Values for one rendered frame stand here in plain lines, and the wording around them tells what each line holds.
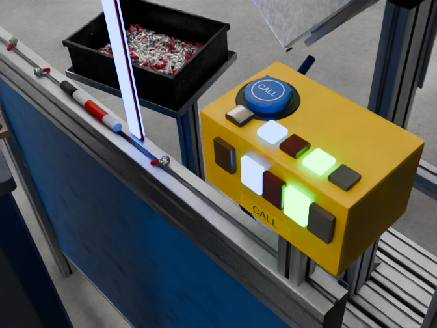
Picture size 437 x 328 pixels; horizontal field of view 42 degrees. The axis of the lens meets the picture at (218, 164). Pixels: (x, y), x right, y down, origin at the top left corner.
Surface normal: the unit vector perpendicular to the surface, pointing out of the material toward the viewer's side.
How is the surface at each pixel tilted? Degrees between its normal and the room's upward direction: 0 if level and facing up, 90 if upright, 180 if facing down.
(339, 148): 0
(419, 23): 90
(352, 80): 0
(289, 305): 90
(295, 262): 90
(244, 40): 0
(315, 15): 55
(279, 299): 90
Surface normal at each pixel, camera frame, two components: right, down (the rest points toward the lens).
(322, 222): -0.73, 0.52
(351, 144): -0.05, -0.70
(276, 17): -0.18, 0.18
